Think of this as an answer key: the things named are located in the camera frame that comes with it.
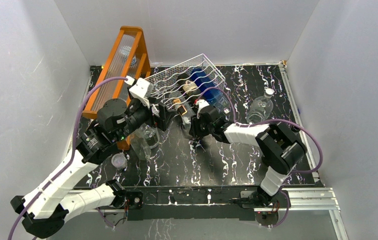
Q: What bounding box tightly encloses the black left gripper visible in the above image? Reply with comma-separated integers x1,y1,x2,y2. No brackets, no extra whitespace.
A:
114,96,177,143

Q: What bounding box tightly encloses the dark green wine bottle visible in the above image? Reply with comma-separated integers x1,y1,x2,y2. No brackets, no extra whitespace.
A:
176,73,205,108

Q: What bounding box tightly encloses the clear square whisky bottle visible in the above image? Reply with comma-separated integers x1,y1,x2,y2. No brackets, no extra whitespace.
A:
169,92,195,132

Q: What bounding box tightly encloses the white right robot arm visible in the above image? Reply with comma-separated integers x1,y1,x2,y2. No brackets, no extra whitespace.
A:
189,105,307,207

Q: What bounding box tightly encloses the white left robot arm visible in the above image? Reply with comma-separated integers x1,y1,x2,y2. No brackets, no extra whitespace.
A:
10,98,174,239

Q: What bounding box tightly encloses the olive green wine bottle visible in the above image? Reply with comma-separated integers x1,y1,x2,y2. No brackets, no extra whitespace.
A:
290,125,301,134

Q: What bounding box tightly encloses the clear glass jar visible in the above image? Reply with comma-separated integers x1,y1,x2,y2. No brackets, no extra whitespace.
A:
130,124,159,161

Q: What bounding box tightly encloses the small clear plastic cup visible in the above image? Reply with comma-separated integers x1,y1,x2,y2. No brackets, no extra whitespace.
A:
111,153,127,170

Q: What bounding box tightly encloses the orange wooden shelf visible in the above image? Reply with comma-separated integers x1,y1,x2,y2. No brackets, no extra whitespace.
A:
82,26,152,151

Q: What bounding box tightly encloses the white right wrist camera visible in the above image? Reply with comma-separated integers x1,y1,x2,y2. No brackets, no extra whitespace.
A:
195,99,209,118

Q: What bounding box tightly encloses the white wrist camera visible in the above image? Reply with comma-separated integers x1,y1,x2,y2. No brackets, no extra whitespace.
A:
195,99,209,118
124,76,153,108

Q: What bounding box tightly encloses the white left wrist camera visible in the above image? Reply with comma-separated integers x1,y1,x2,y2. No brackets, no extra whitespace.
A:
124,76,153,108

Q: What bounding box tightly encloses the white wire wine rack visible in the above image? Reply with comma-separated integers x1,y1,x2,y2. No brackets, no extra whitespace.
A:
146,54,229,112

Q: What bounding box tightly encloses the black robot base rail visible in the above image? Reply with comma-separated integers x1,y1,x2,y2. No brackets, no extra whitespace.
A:
96,185,292,223

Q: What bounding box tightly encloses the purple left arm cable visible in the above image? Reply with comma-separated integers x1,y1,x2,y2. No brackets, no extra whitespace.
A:
7,76,130,240

